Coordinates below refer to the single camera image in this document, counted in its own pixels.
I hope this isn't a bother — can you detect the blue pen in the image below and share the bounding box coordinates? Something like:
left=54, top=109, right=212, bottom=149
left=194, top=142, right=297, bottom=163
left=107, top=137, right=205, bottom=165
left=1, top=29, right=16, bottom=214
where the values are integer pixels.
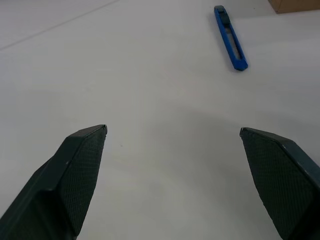
left=213, top=4, right=249, bottom=73

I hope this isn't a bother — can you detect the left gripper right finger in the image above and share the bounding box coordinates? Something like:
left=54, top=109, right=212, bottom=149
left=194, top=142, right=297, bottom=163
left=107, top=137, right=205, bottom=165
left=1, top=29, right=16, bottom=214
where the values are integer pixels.
left=239, top=126, right=320, bottom=240

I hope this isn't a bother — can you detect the brown cardboard box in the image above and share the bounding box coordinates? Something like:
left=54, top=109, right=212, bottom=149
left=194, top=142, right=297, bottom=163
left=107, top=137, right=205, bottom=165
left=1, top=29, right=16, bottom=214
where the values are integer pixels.
left=267, top=0, right=320, bottom=15

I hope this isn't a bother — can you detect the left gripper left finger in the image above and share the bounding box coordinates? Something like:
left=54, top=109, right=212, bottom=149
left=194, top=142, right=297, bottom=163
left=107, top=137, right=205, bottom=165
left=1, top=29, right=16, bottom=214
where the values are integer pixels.
left=0, top=124, right=109, bottom=240

